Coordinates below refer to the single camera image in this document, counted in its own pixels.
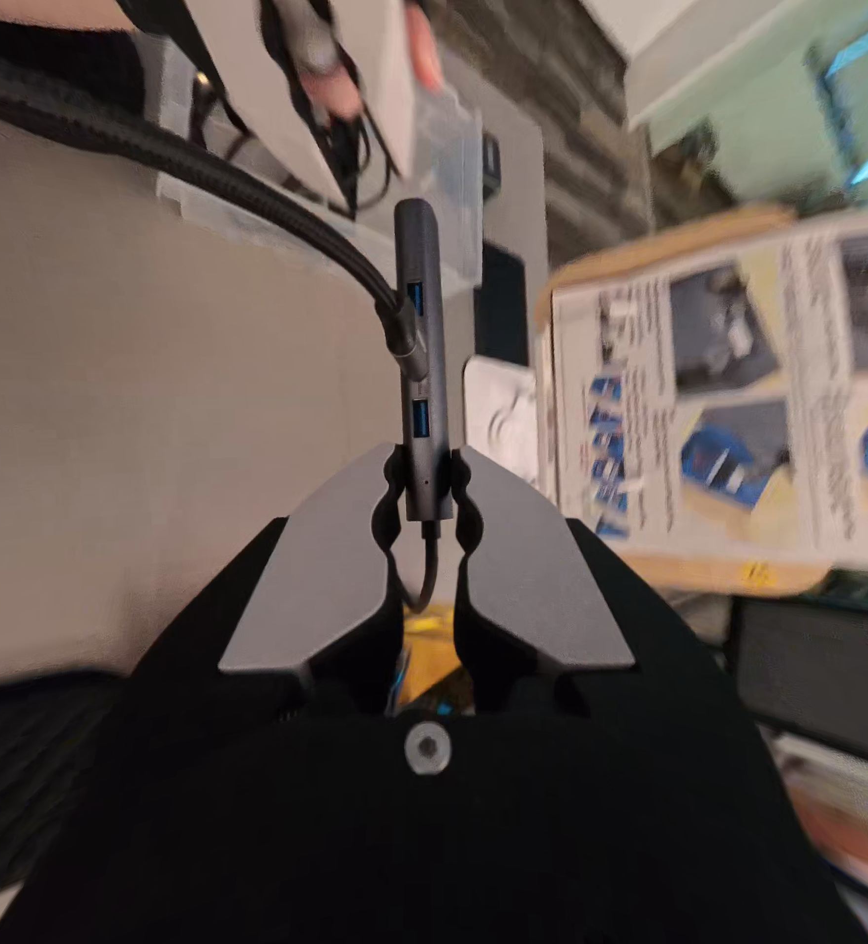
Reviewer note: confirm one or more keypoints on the instruction sheet on stand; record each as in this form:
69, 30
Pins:
655, 236

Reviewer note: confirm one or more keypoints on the yellow plastic bin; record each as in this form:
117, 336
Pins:
434, 664

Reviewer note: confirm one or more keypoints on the clear plastic bin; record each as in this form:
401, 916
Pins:
456, 162

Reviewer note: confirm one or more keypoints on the black monitor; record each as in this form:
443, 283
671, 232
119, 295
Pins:
832, 664

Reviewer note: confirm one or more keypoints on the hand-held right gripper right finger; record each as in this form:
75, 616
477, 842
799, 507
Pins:
545, 590

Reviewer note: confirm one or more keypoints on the person's left hand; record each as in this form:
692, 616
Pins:
425, 52

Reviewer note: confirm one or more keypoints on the slim grey usb hub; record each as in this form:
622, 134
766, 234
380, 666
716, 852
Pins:
422, 472

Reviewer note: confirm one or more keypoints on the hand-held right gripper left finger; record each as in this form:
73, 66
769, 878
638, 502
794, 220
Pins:
316, 590

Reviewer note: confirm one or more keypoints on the person's left forearm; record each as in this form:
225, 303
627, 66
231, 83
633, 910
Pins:
36, 9

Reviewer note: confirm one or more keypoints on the white stand base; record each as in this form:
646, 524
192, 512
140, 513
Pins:
500, 421

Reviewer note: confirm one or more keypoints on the black flat desk pad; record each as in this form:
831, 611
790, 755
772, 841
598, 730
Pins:
503, 310

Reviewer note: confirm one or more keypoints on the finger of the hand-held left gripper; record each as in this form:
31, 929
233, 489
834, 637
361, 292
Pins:
382, 74
250, 74

